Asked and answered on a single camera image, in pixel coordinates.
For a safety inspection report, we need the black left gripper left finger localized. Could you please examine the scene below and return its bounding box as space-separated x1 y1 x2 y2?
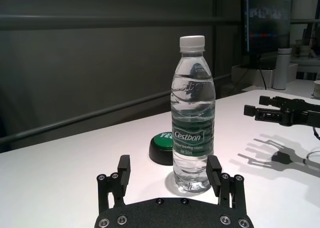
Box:
96 154 132 211

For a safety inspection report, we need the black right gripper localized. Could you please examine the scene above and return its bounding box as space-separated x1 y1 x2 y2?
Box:
243 95 320 128

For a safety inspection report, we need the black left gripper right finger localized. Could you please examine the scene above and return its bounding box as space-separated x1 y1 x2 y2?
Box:
206 154 249 211

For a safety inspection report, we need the clear water bottle green label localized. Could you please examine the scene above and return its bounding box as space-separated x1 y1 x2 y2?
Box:
170 35 216 194

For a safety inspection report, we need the white monitor riser box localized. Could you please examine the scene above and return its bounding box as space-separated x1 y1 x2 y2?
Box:
231 63 299 92

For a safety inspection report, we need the white thermos bottle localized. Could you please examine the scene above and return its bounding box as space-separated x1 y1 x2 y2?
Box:
272 47 292 90

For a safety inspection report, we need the green YES push button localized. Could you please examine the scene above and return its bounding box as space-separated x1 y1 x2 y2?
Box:
149 132 174 166

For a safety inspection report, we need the white paper cup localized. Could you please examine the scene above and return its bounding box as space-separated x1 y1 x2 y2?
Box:
313 79 320 100

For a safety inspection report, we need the black computer monitor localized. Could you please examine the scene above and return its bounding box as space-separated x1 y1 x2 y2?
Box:
240 0 294 69

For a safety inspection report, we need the black monitor cable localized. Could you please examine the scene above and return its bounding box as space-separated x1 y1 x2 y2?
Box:
258 62 268 91

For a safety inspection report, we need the dark grey wall rail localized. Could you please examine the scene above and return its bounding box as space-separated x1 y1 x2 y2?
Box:
0 74 235 145

